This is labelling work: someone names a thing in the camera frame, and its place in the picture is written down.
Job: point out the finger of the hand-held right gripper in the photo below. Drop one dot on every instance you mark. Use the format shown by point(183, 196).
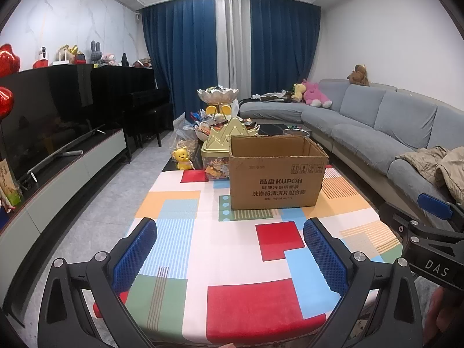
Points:
point(435, 203)
point(417, 226)

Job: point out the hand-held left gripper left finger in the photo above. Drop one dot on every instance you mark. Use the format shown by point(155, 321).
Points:
point(134, 257)

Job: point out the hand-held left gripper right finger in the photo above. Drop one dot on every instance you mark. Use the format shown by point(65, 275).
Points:
point(324, 257)

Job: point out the brown cardboard box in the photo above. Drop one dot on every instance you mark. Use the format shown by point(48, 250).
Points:
point(275, 181)

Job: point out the pile of assorted snacks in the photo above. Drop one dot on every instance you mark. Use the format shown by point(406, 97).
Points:
point(203, 128)

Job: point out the person's right hand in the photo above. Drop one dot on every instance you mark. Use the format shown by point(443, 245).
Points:
point(440, 308)

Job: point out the beige jacket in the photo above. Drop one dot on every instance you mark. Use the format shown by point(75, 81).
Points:
point(435, 166)

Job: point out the grey television cabinet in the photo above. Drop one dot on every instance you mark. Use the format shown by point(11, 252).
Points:
point(72, 185)

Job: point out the colourful checked tablecloth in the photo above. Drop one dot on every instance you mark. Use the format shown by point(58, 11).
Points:
point(232, 297)

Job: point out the grey corner sofa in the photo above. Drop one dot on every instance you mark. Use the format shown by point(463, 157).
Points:
point(362, 123)

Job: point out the yellow bear toy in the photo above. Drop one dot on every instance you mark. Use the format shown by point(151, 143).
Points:
point(182, 157)

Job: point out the grey remote control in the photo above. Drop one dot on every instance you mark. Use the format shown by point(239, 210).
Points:
point(70, 153)

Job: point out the clear plastic bag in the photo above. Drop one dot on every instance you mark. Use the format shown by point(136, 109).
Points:
point(185, 136)

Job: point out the grey toy bin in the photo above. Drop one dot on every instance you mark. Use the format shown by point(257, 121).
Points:
point(294, 128)

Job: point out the green snack bag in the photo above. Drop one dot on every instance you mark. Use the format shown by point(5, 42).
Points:
point(11, 192)

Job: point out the gold mountain lid candy jar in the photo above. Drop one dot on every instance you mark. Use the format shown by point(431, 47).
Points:
point(217, 141)

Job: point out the brown plush toy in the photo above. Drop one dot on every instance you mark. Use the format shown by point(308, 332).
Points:
point(359, 74)

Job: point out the pink plush toy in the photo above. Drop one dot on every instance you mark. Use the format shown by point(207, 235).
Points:
point(315, 94)

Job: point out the black curved television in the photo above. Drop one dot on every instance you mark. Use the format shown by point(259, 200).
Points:
point(43, 116)

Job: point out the yellow plush toy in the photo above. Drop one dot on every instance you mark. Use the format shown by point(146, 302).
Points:
point(298, 90)

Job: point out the clothes pile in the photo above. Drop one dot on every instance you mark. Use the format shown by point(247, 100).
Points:
point(272, 96)

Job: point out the black piano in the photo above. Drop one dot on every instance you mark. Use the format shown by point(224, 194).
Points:
point(119, 87)

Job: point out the white lotus tiered stand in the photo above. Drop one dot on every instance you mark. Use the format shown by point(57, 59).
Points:
point(217, 96)

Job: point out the pile of books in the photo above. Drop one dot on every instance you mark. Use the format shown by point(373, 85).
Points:
point(142, 62)

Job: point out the black metronome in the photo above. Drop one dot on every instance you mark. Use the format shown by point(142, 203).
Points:
point(125, 61)

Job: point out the pink doll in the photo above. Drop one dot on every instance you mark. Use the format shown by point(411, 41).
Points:
point(110, 59)

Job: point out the red heart balloon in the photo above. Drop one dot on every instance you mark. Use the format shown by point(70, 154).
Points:
point(4, 101)
point(7, 61)

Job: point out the grey bunny plush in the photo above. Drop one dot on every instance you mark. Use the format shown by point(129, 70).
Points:
point(96, 56)

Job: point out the red gift box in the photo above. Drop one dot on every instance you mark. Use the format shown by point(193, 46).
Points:
point(80, 58)

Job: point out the blue curtain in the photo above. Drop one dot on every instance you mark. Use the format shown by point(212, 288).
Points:
point(177, 54)
point(286, 43)

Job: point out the white and gold gift basket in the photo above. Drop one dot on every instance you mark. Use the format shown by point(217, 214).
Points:
point(65, 56)

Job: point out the white and red robot toy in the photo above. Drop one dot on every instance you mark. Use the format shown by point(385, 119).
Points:
point(44, 53)

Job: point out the white sheer curtain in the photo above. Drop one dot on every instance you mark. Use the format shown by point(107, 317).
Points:
point(234, 43)

